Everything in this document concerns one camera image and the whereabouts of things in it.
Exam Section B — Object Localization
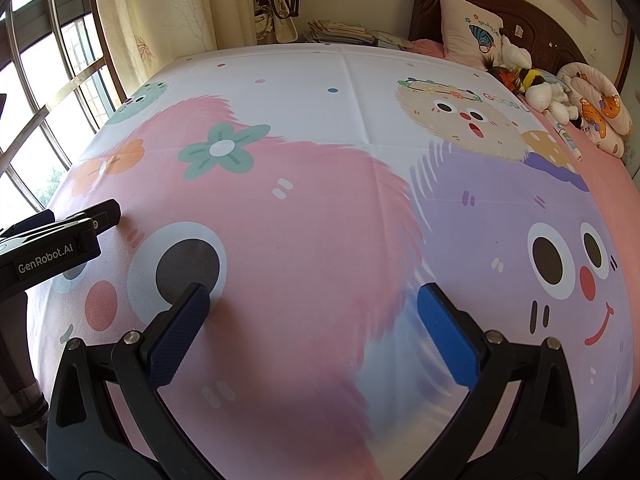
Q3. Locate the stack of books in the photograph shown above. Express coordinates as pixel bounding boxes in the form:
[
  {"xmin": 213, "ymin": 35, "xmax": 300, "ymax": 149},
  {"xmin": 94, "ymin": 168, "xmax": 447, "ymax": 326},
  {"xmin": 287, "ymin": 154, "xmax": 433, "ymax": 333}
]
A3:
[{"xmin": 302, "ymin": 19, "xmax": 416, "ymax": 51}]

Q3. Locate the dark wooden headboard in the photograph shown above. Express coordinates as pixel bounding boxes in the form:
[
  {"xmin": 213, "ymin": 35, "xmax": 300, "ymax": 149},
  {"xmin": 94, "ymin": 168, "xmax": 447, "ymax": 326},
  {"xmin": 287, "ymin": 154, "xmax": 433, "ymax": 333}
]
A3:
[{"xmin": 407, "ymin": 0, "xmax": 631, "ymax": 93}]

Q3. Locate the bee plush toy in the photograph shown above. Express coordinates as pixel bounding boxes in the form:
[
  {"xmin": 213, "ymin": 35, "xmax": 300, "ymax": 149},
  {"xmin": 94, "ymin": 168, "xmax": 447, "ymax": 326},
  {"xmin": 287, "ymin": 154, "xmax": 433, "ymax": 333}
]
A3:
[{"xmin": 517, "ymin": 67, "xmax": 552, "ymax": 107}]

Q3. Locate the white embroidered pillow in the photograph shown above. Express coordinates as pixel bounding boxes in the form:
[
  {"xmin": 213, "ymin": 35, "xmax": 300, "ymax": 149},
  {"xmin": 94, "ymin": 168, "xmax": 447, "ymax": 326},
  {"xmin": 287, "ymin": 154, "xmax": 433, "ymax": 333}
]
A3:
[{"xmin": 439, "ymin": 0, "xmax": 505, "ymax": 68}]

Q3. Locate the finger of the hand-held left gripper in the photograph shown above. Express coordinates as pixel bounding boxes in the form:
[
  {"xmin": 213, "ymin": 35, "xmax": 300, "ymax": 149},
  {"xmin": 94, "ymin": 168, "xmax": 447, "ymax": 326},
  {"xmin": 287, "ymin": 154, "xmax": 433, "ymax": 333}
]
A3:
[
  {"xmin": 65, "ymin": 199, "xmax": 122, "ymax": 233},
  {"xmin": 0, "ymin": 210, "xmax": 56, "ymax": 239}
]

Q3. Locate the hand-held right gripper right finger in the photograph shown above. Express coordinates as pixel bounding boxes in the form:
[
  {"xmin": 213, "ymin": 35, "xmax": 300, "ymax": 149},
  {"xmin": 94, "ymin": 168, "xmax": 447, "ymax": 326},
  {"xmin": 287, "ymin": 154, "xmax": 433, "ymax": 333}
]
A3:
[{"xmin": 417, "ymin": 282, "xmax": 581, "ymax": 480}]

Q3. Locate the cream leaf print curtain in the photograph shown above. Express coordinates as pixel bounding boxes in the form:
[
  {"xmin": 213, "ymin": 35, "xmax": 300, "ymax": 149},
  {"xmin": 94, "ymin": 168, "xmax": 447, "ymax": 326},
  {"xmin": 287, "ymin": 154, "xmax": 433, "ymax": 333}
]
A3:
[{"xmin": 90, "ymin": 0, "xmax": 256, "ymax": 101}]

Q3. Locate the beige handbag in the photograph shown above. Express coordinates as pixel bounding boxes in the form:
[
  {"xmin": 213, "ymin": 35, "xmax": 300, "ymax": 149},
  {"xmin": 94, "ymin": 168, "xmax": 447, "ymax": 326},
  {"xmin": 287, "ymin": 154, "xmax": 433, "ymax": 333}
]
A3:
[{"xmin": 250, "ymin": 0, "xmax": 302, "ymax": 44}]

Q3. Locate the cartoon printed tablecloth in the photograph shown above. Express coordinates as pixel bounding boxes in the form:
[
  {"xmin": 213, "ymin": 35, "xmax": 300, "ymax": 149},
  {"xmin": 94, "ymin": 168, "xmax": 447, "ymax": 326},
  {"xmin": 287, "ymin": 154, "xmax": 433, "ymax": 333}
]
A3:
[{"xmin": 25, "ymin": 42, "xmax": 631, "ymax": 480}]

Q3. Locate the white marker pen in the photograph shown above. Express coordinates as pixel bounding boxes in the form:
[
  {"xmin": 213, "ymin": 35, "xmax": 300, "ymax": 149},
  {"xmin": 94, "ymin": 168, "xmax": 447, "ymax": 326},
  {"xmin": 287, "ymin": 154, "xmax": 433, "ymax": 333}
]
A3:
[{"xmin": 545, "ymin": 112, "xmax": 585, "ymax": 162}]

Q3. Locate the rolled bear print blanket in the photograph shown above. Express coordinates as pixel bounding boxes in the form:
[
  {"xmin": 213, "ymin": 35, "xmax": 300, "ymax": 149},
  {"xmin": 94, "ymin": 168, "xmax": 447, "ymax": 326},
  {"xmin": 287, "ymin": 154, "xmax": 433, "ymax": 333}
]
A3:
[{"xmin": 556, "ymin": 62, "xmax": 633, "ymax": 158}]

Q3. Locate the brown orange plush toy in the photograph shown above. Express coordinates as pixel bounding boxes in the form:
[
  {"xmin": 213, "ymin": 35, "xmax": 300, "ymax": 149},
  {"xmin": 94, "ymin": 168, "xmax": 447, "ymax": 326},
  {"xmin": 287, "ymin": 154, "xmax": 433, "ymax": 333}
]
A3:
[{"xmin": 487, "ymin": 62, "xmax": 521, "ymax": 93}]

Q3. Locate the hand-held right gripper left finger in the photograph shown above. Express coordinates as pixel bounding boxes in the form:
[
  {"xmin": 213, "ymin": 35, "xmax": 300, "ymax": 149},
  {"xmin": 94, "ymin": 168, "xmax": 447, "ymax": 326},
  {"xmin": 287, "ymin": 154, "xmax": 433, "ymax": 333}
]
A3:
[{"xmin": 46, "ymin": 282, "xmax": 221, "ymax": 480}]

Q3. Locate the grey blue plush toy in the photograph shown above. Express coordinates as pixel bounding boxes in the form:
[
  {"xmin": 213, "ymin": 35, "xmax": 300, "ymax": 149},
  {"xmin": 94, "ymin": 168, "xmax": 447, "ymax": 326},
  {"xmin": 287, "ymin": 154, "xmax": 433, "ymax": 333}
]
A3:
[{"xmin": 542, "ymin": 71, "xmax": 571, "ymax": 93}]

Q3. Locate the curved bay window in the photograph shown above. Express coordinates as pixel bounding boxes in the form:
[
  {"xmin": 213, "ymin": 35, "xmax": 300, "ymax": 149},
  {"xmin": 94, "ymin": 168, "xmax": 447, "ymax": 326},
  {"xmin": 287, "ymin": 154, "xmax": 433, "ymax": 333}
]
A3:
[{"xmin": 0, "ymin": 0, "xmax": 126, "ymax": 211}]

